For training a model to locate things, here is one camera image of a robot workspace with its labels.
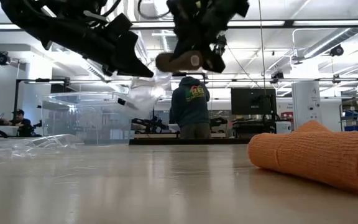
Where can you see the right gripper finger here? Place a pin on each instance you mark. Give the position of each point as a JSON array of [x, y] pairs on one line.
[[213, 56], [186, 43]]

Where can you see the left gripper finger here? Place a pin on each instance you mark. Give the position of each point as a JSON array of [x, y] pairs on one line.
[[126, 56], [120, 25]]

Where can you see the brown elastic bandage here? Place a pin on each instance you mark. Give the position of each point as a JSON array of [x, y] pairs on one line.
[[176, 61]]

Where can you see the clear plastic bag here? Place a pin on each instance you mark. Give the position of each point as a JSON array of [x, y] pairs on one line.
[[149, 93]]

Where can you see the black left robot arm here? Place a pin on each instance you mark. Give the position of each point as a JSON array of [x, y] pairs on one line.
[[20, 12]]

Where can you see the black background robot arm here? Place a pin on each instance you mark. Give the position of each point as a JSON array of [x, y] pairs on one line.
[[149, 124], [221, 122]]

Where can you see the orange elastic bandage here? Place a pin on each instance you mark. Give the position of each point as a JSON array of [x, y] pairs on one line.
[[315, 155]]

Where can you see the person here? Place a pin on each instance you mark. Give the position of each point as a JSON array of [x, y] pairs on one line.
[[190, 105], [22, 123]]

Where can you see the black monitor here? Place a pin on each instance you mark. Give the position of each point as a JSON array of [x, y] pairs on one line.
[[253, 101]]

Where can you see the clear plastic container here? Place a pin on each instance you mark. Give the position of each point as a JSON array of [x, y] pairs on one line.
[[89, 121]]

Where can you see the small white device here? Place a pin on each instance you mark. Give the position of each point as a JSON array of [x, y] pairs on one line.
[[283, 127]]

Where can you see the white column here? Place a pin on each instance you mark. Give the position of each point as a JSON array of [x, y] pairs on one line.
[[306, 99]]

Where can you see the black ceiling camera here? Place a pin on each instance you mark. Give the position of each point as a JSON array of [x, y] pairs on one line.
[[2, 58], [223, 43], [277, 76], [337, 50]]

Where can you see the black table frame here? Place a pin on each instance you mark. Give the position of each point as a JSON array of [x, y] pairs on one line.
[[154, 142]]

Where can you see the black background station frame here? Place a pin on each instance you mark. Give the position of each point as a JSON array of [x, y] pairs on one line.
[[16, 99]]

